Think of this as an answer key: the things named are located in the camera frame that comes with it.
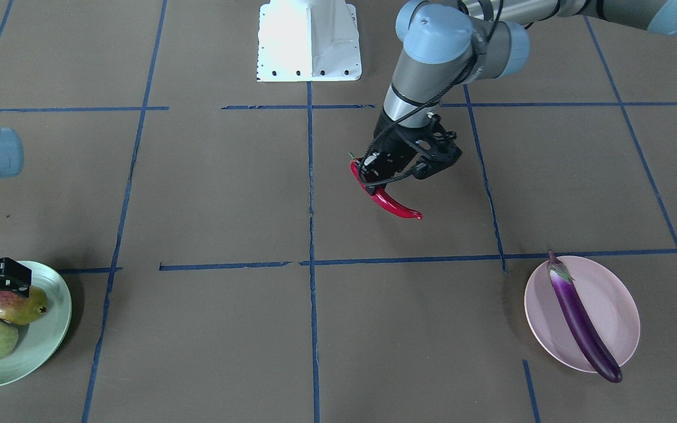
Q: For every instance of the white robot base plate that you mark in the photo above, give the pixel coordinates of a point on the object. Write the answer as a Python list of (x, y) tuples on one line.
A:
[(308, 41)]

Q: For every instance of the pink plate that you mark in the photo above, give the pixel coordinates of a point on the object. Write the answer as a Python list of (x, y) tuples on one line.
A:
[(609, 304)]

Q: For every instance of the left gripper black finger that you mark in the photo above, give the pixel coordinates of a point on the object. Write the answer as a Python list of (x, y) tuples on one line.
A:
[(14, 276)]

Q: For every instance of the purple eggplant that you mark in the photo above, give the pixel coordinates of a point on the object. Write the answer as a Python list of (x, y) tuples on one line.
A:
[(579, 323)]

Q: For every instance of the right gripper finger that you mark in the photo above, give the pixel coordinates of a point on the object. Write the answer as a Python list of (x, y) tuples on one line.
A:
[(423, 170)]

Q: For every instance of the green plate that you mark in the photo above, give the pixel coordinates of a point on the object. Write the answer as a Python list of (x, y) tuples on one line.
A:
[(39, 341)]

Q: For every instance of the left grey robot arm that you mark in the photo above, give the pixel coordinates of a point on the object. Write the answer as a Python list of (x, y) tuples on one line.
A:
[(137, 170)]

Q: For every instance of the red green pomegranate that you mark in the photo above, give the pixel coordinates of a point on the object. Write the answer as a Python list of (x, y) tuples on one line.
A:
[(19, 310)]

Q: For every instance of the red chili pepper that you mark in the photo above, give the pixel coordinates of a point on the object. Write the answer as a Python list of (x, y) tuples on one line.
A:
[(382, 198)]

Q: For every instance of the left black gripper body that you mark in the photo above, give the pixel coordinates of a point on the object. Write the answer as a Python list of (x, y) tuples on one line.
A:
[(396, 143)]

